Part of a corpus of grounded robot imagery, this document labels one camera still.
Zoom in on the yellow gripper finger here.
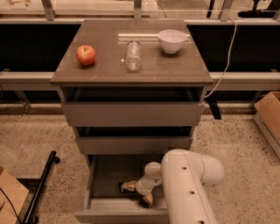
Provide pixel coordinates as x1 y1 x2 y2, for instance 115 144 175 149
121 180 136 192
143 192 153 208

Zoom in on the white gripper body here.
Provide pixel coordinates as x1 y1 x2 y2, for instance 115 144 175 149
136 176 159 196

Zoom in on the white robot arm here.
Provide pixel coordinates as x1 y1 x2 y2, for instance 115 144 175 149
120 149 225 224

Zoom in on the grey bottom drawer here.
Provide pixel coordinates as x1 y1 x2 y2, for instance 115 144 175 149
75 154 168 224

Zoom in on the grey drawer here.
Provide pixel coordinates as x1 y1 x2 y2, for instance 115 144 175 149
75 154 168 224
76 127 193 155
60 87 204 127

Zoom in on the grey middle drawer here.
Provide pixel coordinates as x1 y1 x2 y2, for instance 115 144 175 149
76 127 193 155

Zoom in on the grey top drawer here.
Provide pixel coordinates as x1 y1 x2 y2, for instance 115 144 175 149
60 87 204 127

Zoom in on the grey drawer cabinet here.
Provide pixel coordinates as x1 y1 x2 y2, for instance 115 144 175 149
51 20 213 161

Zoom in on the black metal pole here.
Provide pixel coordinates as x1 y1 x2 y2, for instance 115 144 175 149
23 150 60 224

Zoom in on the cardboard box left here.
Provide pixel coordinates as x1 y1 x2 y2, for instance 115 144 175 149
0 166 29 224

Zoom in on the cardboard box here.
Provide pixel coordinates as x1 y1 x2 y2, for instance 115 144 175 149
254 91 280 158
0 166 29 224

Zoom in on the clear plastic bottle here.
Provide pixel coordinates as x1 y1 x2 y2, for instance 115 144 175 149
125 40 142 71

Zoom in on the red apple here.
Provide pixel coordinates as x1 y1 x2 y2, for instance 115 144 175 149
75 45 96 66

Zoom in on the cardboard box right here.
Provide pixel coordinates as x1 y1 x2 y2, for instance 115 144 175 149
254 91 280 158

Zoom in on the white bowl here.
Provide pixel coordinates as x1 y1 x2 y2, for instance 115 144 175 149
157 30 187 53

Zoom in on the black bracket under rail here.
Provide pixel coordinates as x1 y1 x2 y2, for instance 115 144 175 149
206 93 221 120

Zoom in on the thin black cable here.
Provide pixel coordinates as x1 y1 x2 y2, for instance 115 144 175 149
0 186 23 224

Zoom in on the white cable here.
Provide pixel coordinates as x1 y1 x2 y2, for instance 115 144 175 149
204 17 238 99

